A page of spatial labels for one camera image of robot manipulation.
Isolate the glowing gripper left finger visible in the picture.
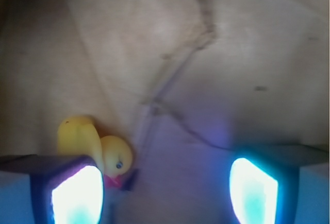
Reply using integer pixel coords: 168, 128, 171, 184
1, 154, 104, 223

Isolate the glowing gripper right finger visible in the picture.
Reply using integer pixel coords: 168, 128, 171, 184
229, 144, 329, 223

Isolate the yellow rubber duck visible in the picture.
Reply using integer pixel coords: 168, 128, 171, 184
57, 116, 134, 189

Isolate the brown paper bag bin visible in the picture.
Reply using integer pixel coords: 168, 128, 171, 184
1, 0, 329, 223

